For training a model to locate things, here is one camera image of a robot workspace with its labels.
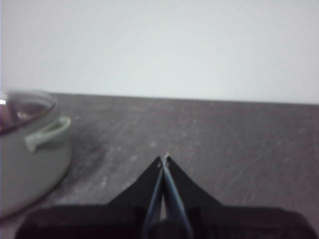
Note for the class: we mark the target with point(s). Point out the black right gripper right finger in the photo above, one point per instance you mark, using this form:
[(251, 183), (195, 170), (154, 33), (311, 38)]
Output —
[(214, 221)]

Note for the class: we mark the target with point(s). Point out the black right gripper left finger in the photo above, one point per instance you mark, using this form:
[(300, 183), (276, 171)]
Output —
[(117, 220)]

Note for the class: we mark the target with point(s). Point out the pale green electric pot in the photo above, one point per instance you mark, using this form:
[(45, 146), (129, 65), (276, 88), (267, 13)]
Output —
[(27, 174)]

